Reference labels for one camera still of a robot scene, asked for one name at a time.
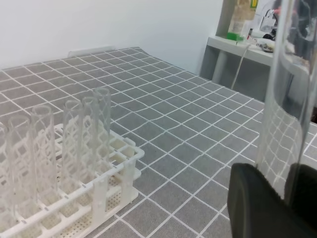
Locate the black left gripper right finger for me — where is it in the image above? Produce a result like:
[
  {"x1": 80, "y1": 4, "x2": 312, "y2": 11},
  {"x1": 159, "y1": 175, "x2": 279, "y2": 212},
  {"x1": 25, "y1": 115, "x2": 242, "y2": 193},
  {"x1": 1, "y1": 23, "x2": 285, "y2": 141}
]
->
[{"x1": 284, "y1": 163, "x2": 317, "y2": 230}]

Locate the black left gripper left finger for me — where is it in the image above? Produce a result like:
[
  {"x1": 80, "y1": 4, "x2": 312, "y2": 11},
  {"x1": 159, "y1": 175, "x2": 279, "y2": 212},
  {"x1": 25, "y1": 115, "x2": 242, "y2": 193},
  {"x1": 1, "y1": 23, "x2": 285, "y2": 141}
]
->
[{"x1": 227, "y1": 163, "x2": 317, "y2": 238}]

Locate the clear glass test tube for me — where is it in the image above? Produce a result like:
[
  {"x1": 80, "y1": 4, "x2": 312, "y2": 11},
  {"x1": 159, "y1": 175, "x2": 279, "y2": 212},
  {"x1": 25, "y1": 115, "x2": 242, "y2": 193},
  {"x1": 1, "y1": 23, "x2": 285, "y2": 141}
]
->
[{"x1": 256, "y1": 0, "x2": 317, "y2": 199}]

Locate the grey checkered tablecloth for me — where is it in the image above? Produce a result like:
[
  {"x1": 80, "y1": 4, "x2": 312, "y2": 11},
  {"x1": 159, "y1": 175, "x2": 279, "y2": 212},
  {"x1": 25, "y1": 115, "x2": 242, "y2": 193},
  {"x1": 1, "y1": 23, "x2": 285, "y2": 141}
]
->
[{"x1": 0, "y1": 47, "x2": 264, "y2": 238}]

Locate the clear test tube in rack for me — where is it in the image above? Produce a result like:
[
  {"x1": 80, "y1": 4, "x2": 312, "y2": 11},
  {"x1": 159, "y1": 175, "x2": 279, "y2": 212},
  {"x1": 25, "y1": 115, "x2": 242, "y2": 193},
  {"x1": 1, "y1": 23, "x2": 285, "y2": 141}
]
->
[
  {"x1": 31, "y1": 105, "x2": 59, "y2": 206},
  {"x1": 8, "y1": 115, "x2": 39, "y2": 219},
  {"x1": 94, "y1": 87, "x2": 111, "y2": 162},
  {"x1": 60, "y1": 100, "x2": 83, "y2": 194},
  {"x1": 80, "y1": 96, "x2": 99, "y2": 183}
]

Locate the white plastic test tube rack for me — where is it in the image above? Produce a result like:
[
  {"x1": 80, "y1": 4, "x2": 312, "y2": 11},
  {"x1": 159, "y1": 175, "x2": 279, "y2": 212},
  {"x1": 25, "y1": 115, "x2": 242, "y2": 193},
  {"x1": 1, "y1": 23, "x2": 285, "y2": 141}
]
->
[{"x1": 0, "y1": 131, "x2": 145, "y2": 238}]

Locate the grey side table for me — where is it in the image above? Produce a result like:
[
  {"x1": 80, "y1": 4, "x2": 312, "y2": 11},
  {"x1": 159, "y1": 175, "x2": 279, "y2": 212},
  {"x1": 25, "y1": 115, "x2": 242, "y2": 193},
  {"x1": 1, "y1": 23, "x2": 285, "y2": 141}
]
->
[{"x1": 199, "y1": 0, "x2": 317, "y2": 123}]

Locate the clutter on side table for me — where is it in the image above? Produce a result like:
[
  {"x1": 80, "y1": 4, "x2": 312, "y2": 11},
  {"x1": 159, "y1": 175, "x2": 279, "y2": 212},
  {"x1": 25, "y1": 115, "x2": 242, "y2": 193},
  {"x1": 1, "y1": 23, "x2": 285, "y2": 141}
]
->
[{"x1": 248, "y1": 9, "x2": 279, "y2": 53}]

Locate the bottle with green base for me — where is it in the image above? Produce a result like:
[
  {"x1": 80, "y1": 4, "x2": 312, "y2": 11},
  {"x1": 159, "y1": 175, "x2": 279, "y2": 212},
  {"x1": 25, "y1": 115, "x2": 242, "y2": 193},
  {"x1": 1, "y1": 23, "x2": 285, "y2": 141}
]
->
[{"x1": 226, "y1": 0, "x2": 258, "y2": 41}]

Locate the white cable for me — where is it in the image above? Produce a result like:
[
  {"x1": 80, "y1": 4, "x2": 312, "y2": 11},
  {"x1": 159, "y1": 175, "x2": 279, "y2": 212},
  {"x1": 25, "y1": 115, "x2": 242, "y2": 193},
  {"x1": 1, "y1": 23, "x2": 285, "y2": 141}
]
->
[{"x1": 231, "y1": 41, "x2": 258, "y2": 89}]

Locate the white wall trim strip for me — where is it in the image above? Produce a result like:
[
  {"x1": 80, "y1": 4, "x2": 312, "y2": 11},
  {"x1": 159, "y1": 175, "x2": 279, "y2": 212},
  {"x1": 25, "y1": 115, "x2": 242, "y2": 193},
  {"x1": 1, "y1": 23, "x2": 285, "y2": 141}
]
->
[{"x1": 67, "y1": 45, "x2": 115, "y2": 58}]

